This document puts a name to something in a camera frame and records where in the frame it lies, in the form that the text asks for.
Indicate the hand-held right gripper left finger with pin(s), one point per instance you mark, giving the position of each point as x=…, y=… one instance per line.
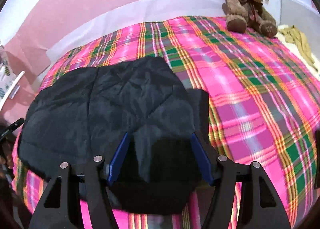
x=118, y=161

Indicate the grey metal bracket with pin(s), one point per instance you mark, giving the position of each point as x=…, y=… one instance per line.
x=15, y=91

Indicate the yellow cloth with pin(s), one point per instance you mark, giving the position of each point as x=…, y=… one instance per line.
x=300, y=41

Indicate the pink plaid blanket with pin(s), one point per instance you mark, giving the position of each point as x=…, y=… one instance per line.
x=250, y=81

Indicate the white board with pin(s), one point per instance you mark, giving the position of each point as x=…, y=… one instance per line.
x=295, y=11

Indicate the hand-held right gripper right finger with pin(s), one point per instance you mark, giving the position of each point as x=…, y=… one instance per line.
x=201, y=161

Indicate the brown teddy bear santa hat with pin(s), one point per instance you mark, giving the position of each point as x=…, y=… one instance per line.
x=247, y=1

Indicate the black jacket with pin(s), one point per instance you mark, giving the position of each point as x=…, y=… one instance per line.
x=100, y=98

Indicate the person's left hand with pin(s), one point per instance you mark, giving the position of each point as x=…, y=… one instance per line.
x=8, y=160

